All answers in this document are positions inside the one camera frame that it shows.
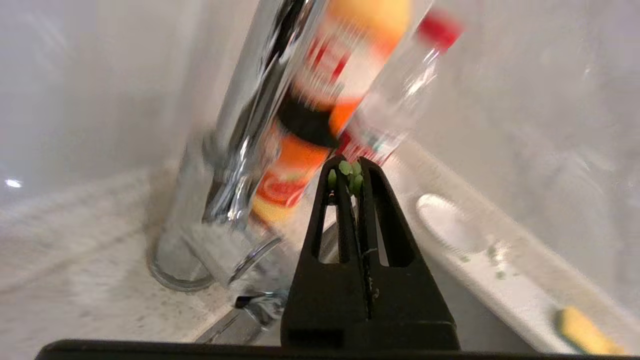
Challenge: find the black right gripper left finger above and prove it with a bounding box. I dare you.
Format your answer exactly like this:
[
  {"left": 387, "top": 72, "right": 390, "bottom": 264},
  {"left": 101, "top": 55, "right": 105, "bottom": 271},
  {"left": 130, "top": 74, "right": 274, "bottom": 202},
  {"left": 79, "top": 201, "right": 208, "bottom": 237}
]
[{"left": 280, "top": 155, "right": 372, "bottom": 351}]

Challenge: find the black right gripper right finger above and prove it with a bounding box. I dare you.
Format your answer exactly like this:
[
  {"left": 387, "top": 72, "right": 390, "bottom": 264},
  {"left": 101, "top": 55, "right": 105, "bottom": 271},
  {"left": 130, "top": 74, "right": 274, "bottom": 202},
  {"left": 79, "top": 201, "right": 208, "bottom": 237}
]
[{"left": 356, "top": 156, "right": 462, "bottom": 352}]

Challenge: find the green grain clump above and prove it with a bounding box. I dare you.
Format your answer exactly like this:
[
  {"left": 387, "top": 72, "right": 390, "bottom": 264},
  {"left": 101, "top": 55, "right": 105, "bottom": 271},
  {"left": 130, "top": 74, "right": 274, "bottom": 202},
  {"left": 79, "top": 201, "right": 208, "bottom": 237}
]
[{"left": 327, "top": 159, "right": 365, "bottom": 197}]

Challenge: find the white soap tray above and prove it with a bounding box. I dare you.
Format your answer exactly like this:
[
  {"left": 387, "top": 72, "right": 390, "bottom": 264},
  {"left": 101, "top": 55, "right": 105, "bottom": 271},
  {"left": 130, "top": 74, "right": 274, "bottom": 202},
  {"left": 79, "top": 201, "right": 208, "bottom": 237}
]
[{"left": 414, "top": 193, "right": 571, "bottom": 351}]

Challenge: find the red white label bottle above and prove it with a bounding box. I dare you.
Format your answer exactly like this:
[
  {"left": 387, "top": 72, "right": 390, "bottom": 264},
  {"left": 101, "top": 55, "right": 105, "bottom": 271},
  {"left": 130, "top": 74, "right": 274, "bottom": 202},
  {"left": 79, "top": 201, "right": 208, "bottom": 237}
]
[{"left": 249, "top": 0, "right": 414, "bottom": 227}]

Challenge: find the yellow sponge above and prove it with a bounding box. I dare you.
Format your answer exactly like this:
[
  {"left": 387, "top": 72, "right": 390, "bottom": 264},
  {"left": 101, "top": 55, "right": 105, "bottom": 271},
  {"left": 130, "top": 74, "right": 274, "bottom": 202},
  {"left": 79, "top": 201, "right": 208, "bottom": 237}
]
[{"left": 555, "top": 306, "right": 627, "bottom": 357}]

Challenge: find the chrome faucet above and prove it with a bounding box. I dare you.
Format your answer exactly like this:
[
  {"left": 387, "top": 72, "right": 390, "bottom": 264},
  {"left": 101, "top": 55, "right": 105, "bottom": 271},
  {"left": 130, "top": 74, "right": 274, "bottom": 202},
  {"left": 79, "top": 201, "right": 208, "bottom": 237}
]
[{"left": 146, "top": 0, "right": 332, "bottom": 347}]

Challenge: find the clear bottle red cap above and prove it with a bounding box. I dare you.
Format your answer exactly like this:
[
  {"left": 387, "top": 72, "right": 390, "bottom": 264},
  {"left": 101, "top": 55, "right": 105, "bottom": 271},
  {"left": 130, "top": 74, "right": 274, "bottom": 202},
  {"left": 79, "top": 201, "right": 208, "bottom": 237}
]
[{"left": 334, "top": 7, "right": 467, "bottom": 168}]

